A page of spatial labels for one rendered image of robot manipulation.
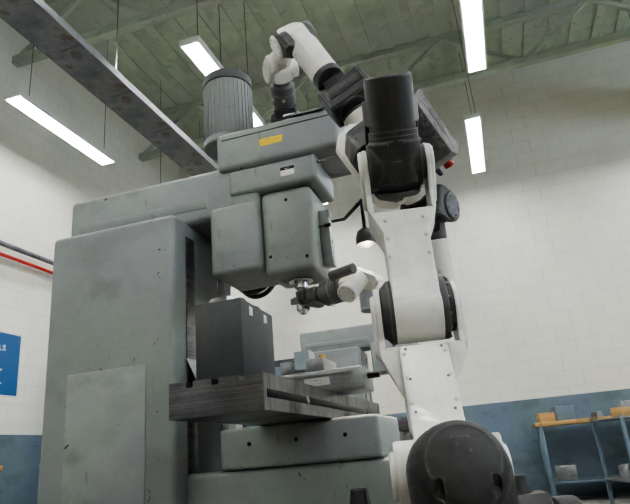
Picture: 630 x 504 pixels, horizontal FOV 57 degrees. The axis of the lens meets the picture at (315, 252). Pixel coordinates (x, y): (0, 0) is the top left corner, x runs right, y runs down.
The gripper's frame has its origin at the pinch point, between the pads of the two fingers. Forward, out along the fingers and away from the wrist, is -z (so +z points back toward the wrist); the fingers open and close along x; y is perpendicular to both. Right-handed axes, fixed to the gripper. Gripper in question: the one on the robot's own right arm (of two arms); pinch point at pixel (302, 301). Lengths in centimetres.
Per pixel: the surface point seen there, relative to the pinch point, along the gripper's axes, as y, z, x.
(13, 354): -83, -509, -100
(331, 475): 57, 15, 10
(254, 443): 46, -5, 21
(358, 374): 28.7, 21.7, 1.5
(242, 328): 22, 32, 56
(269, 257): -14.4, -2.2, 12.4
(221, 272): -11.9, -17.4, 21.1
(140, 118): -236, -250, -89
